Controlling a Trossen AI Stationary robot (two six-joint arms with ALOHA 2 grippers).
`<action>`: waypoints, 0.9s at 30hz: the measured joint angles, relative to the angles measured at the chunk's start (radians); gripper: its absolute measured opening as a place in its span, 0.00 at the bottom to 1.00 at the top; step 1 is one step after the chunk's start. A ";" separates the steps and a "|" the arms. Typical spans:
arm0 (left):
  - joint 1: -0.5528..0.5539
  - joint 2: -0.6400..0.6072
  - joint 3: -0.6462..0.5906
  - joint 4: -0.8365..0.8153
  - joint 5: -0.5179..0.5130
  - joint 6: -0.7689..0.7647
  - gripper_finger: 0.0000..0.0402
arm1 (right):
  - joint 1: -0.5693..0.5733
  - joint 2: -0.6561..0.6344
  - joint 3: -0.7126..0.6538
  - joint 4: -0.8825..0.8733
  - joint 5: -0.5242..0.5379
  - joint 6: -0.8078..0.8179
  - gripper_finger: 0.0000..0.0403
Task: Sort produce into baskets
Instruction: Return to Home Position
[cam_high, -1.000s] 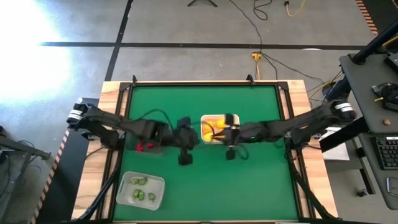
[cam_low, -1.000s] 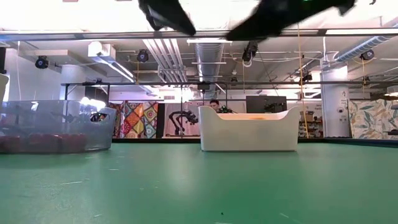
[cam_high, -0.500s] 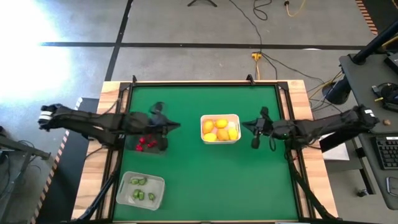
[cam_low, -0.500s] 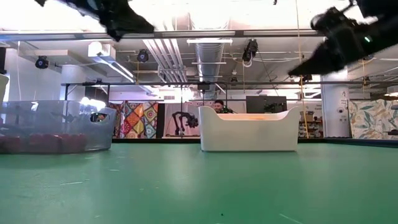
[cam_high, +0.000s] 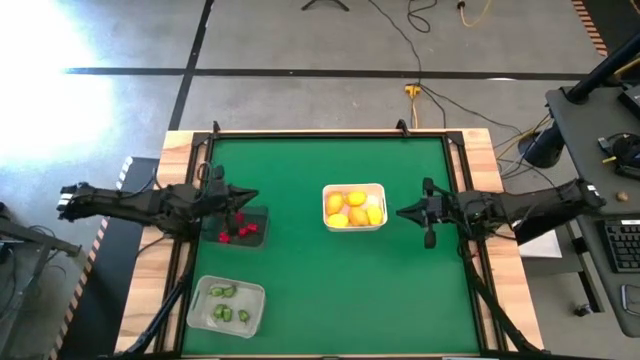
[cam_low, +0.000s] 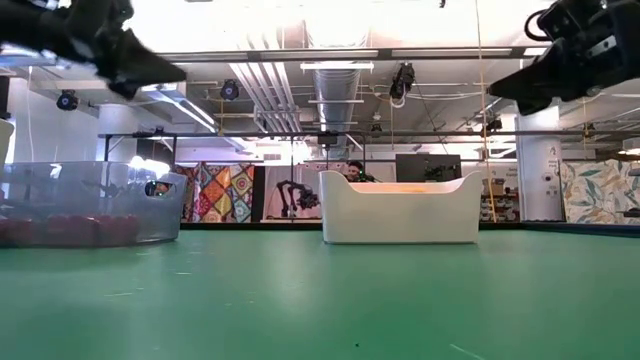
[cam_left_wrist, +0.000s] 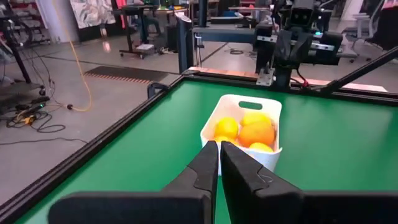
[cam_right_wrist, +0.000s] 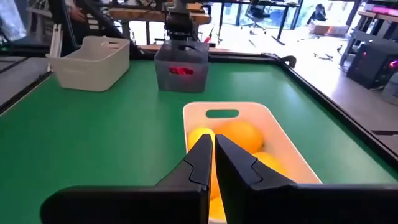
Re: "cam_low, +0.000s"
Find leaf print curtain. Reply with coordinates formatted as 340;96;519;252
558;158;640;225

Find white column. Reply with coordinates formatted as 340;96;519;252
515;105;565;222

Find silver ventilation duct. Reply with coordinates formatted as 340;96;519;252
305;24;362;160

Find translucent grey plastic basket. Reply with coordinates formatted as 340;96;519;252
0;160;189;249

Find green table mat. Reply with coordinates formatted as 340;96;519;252
0;229;640;360

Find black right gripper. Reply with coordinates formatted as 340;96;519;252
487;0;640;117

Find black suspended device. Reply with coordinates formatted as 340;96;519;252
388;61;417;109

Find black round camera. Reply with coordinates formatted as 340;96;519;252
55;89;80;112
219;78;241;102

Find colourful patchwork quilt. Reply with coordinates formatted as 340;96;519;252
173;162;256;224

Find white plastic basket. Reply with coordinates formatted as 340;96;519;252
318;169;484;246

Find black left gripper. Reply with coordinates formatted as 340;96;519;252
59;0;188;101

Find person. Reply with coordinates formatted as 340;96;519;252
343;159;379;184

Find yellow rope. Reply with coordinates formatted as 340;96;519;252
473;0;497;221

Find grey rig crossbar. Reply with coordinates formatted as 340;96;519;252
149;45;549;65

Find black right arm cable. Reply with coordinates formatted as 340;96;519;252
523;5;554;45

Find black horizontal pipe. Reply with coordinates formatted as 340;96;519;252
97;128;640;141

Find black monitor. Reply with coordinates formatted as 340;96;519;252
394;153;463;183

